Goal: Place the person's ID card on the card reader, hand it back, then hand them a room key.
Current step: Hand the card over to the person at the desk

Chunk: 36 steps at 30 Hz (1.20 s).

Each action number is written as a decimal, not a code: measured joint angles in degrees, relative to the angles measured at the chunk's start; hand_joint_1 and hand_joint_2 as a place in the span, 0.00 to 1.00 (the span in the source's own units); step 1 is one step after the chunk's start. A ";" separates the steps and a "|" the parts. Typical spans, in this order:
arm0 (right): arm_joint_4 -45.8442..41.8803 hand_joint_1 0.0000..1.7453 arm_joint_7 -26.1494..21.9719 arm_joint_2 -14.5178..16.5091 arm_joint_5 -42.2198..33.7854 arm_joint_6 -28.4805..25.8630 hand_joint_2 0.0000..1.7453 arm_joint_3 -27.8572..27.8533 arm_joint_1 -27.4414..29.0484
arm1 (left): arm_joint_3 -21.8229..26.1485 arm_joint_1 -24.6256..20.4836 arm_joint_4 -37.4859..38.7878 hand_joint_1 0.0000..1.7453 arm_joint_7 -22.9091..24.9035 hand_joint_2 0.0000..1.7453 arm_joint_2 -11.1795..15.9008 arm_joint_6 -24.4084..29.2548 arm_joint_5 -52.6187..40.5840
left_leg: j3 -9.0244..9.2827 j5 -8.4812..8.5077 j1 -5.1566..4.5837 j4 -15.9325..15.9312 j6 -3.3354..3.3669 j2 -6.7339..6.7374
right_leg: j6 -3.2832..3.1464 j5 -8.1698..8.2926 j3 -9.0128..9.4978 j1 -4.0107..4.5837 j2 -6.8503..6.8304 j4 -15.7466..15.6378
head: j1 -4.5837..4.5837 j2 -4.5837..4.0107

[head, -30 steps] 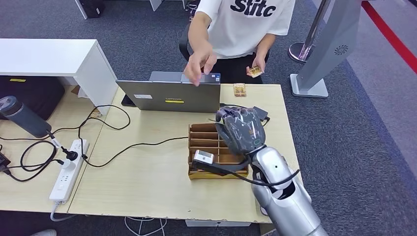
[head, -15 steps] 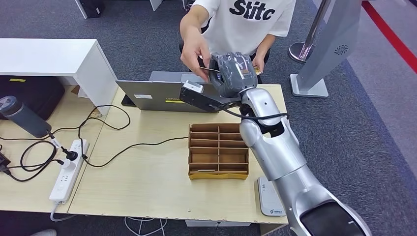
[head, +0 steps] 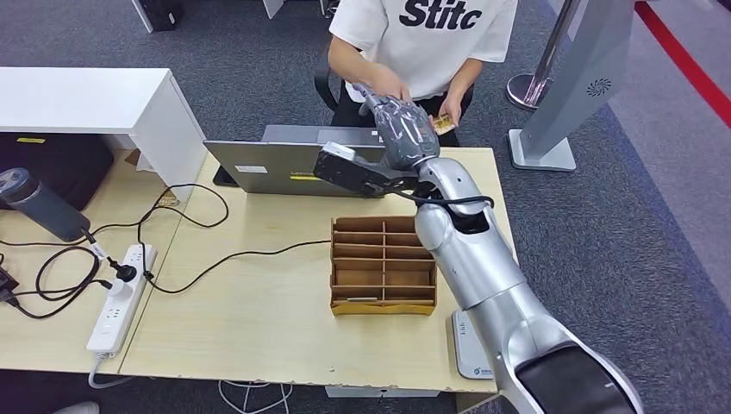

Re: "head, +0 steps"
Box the black plug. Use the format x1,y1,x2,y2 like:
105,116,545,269
106,257,140,284

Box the chrome stanchion post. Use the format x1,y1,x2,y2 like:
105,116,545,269
505,0,581,111

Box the white power strip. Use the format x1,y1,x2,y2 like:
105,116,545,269
85,243,158,355

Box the white cable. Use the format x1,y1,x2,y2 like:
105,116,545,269
216,379,293,414

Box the white rounded object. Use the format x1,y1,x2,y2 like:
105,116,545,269
51,401,101,414

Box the black cabinet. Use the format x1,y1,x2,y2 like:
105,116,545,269
131,0,185,35

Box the looped black cable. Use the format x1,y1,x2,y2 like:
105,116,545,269
0,182,230,281

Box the grey kiosk stand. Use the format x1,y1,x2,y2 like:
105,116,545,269
507,0,636,173

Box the coiled black cable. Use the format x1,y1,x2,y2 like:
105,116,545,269
0,245,114,319

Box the person's left hand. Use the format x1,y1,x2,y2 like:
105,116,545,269
429,94,463,126

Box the white power strip cord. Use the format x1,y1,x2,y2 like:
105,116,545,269
87,351,136,390

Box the wooden card organizer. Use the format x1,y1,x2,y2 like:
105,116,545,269
329,216,440,317

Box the grey card reader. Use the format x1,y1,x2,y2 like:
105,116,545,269
451,310,496,381

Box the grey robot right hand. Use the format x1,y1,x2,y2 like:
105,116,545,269
351,82,442,172

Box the dark grey bottle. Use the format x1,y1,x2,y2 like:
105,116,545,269
0,166,92,243

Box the grey laptop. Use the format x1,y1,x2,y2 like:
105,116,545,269
203,124,388,200

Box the person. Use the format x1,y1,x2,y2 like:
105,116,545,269
328,0,519,148

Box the black charger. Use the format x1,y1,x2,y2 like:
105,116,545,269
0,265,21,307

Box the black bag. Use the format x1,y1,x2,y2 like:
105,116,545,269
0,133,116,212

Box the black phone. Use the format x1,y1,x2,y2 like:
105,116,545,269
212,166,241,189

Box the long black cable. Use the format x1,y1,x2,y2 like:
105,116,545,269
141,238,333,295

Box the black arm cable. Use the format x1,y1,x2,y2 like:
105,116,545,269
382,185,496,210

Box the person's right hand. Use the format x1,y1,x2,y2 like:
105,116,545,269
365,62,414,104

